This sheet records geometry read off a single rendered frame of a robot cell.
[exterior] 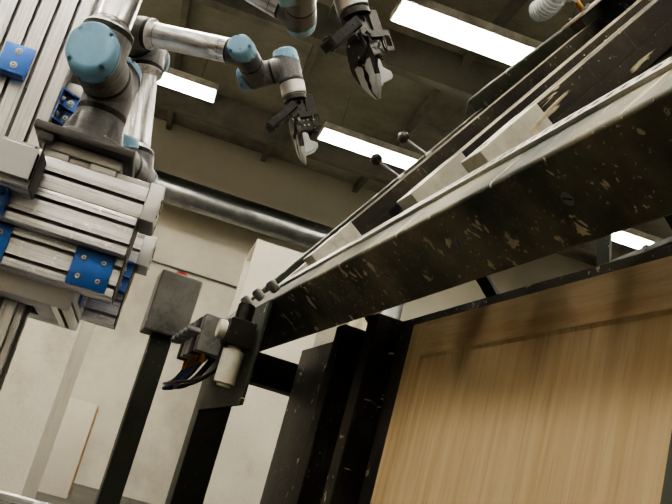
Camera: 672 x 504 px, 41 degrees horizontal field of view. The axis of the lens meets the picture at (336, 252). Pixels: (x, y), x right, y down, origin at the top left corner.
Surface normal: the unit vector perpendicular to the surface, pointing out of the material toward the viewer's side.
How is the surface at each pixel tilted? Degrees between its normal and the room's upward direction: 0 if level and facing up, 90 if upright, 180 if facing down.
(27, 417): 90
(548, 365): 90
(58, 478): 90
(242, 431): 90
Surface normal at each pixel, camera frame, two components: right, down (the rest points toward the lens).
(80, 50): -0.02, -0.15
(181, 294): 0.32, -0.18
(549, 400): -0.91, -0.33
